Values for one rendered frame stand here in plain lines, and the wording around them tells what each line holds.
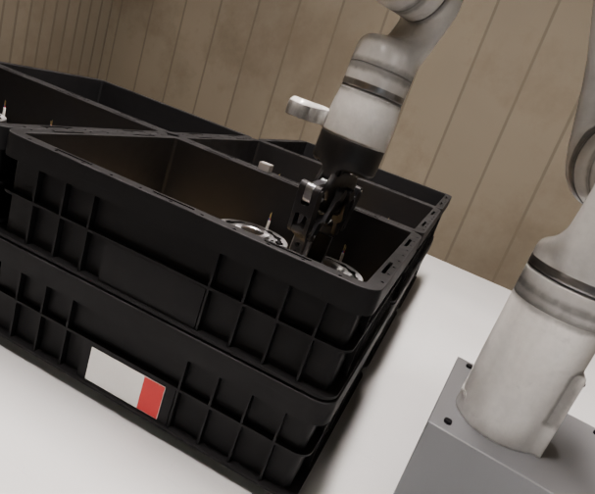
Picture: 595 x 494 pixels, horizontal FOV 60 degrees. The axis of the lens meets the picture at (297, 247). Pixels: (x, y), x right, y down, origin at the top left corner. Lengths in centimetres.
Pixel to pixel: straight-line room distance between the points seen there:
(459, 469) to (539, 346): 14
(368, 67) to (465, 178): 185
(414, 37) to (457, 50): 185
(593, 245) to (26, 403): 54
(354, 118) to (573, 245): 24
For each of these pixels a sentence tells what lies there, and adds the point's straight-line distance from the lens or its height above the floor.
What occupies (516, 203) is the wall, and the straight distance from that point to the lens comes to 237.
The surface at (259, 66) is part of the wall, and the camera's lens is 276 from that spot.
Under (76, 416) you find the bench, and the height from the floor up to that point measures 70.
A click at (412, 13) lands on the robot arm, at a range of 58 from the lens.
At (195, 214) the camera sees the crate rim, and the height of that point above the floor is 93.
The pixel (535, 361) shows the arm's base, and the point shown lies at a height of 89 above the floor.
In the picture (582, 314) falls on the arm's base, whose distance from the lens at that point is 53.
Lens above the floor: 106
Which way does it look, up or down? 17 degrees down
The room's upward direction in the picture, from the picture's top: 19 degrees clockwise
